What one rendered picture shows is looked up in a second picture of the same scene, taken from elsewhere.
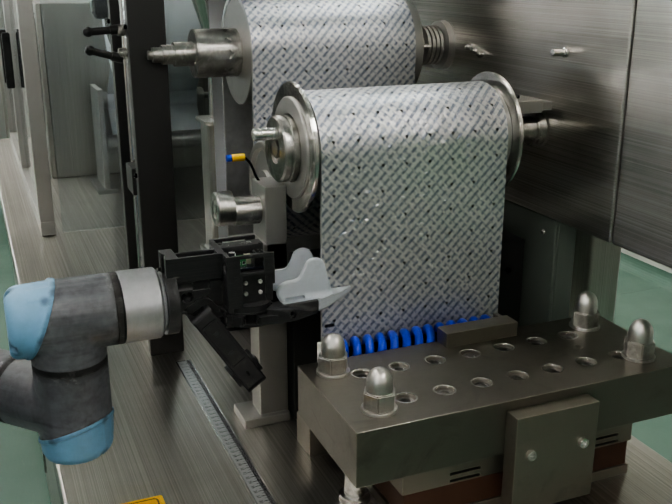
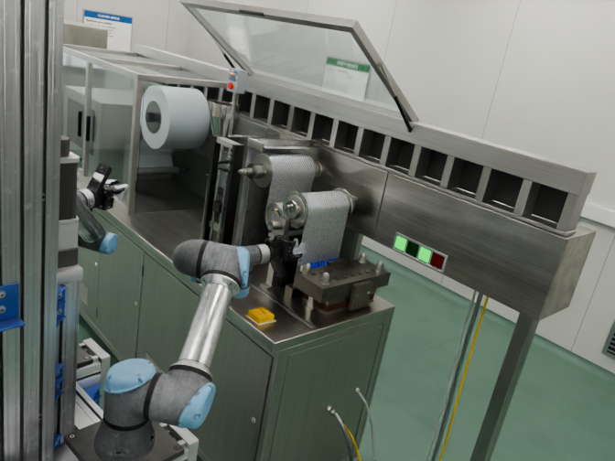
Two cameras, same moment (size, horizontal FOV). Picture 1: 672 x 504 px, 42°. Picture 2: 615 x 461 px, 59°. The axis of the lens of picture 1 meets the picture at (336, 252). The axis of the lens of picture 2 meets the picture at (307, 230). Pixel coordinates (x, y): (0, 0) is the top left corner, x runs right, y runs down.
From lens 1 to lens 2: 131 cm
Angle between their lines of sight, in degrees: 22
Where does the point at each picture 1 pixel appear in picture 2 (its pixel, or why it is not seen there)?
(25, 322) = not seen: hidden behind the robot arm
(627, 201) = (379, 230)
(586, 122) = (368, 206)
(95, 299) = (255, 252)
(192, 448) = (256, 295)
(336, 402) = (313, 281)
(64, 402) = not seen: hidden behind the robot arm
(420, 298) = (321, 252)
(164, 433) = not seen: hidden behind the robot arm
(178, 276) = (272, 246)
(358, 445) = (322, 292)
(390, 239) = (318, 236)
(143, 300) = (265, 253)
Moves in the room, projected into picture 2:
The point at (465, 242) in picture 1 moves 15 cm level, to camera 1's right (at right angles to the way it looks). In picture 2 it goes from (334, 237) to (366, 239)
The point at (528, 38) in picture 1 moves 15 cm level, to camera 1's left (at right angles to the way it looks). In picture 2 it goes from (350, 177) to (318, 175)
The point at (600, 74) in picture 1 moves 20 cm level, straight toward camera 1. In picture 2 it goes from (374, 194) to (383, 209)
